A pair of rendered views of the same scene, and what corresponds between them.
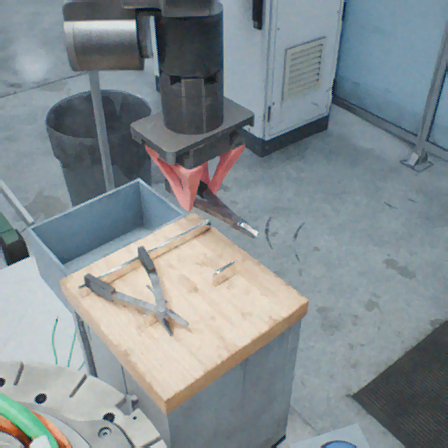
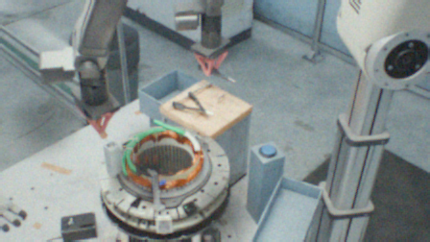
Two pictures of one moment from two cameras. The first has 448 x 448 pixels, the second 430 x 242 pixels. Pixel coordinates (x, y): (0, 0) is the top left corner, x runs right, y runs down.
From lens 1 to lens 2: 96 cm
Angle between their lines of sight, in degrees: 7
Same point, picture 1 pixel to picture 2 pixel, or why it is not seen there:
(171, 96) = (205, 36)
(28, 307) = (116, 136)
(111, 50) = (189, 25)
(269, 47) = not seen: outside the picture
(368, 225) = (283, 100)
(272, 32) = not seen: outside the picture
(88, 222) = (158, 87)
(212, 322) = (220, 114)
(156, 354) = (203, 124)
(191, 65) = (213, 28)
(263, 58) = not seen: outside the picture
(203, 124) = (216, 45)
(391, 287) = (299, 137)
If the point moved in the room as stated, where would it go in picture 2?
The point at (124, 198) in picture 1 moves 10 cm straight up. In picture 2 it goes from (171, 77) to (170, 50)
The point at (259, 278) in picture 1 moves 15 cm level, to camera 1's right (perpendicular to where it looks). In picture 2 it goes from (233, 100) to (283, 97)
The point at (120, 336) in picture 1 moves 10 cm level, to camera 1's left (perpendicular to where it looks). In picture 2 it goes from (188, 120) to (154, 123)
